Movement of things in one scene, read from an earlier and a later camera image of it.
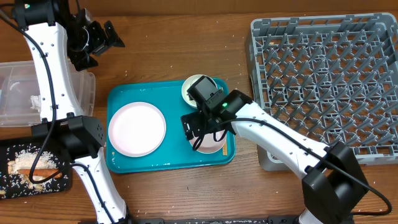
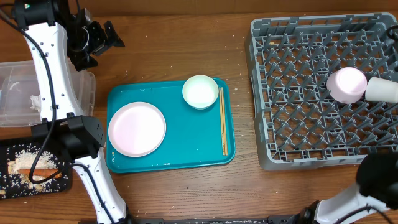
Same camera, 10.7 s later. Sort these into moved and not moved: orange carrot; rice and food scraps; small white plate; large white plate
Moved: small white plate
Not moved: orange carrot; large white plate; rice and food scraps
